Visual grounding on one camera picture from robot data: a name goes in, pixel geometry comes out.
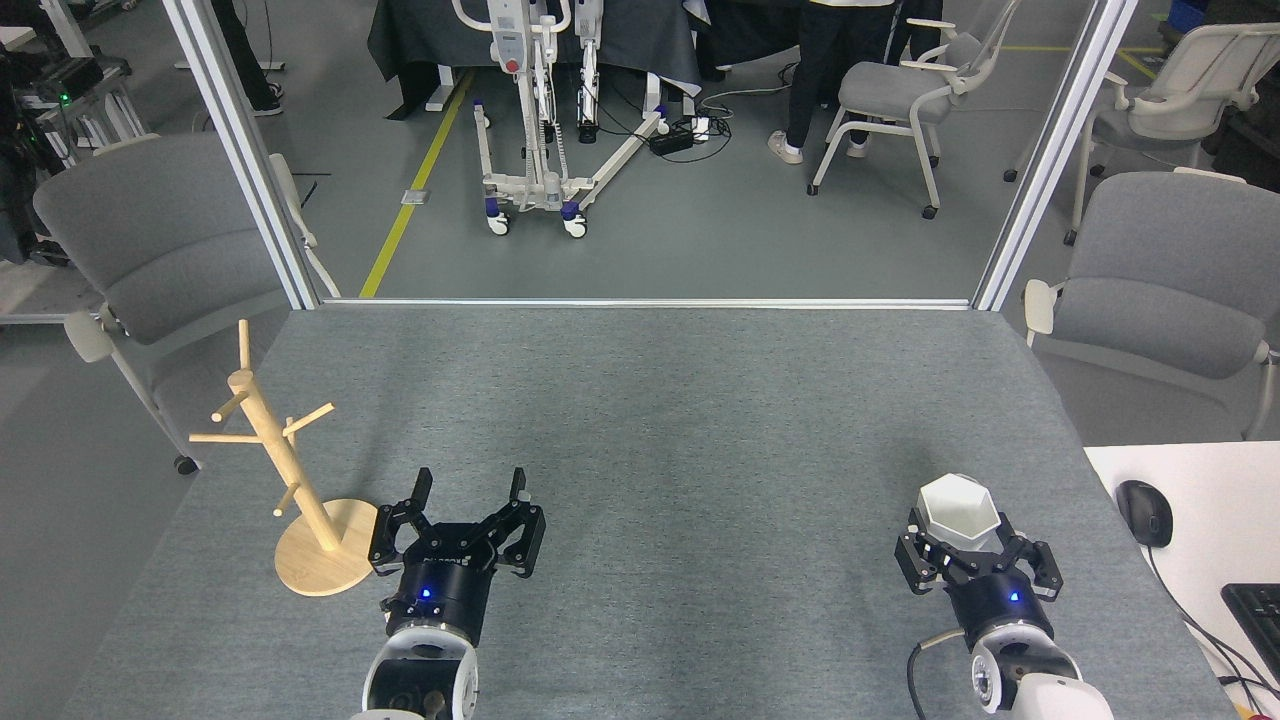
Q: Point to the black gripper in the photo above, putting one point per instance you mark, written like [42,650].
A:
[995,600]
[445,595]

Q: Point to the white hexagonal cup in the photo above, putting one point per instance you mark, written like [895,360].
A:
[958,510]

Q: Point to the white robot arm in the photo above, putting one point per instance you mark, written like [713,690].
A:
[420,680]
[1030,675]

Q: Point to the wooden cup rack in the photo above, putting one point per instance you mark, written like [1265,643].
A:
[300,470]

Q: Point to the black computer mouse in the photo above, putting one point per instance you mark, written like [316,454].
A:
[1145,512]

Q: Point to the white desk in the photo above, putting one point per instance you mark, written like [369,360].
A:
[1210,500]

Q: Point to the black keyboard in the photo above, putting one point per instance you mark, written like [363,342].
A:
[1258,625]

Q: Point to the white stand on wheels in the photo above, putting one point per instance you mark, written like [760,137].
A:
[528,190]

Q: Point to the grey fabric chair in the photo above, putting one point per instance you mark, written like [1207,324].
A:
[1170,270]
[160,240]

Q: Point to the black power strip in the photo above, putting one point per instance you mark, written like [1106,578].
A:
[672,138]

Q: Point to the white-framed grey-seat office chair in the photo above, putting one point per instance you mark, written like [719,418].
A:
[890,95]

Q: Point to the dark cloth-covered table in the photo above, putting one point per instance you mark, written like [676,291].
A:
[430,35]

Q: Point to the white office chair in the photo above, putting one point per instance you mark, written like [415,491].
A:
[1170,90]

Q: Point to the person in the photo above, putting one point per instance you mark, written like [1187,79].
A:
[815,70]

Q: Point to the person's legs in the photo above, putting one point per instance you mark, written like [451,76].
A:
[245,55]

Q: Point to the black box with green light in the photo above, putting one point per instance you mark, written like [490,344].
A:
[65,78]

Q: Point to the silver frame rail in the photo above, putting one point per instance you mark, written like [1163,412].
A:
[650,303]

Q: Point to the silver frame post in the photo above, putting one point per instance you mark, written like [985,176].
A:
[240,150]
[1050,160]

